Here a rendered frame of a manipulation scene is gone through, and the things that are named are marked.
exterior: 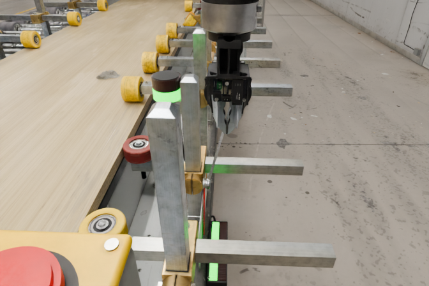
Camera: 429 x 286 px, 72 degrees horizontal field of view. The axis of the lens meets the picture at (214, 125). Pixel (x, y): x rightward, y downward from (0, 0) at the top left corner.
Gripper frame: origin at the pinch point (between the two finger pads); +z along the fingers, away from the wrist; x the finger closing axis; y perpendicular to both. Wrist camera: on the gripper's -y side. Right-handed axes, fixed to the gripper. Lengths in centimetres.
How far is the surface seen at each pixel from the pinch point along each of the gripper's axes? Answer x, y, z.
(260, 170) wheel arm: 8.8, -6.1, 16.6
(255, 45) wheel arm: 12, -81, 7
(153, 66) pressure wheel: -28, -54, 7
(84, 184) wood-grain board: -29.5, 6.8, 10.8
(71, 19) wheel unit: -95, -131, 6
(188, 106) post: -8.0, -1.8, -3.5
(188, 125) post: -8.2, -1.8, 1.1
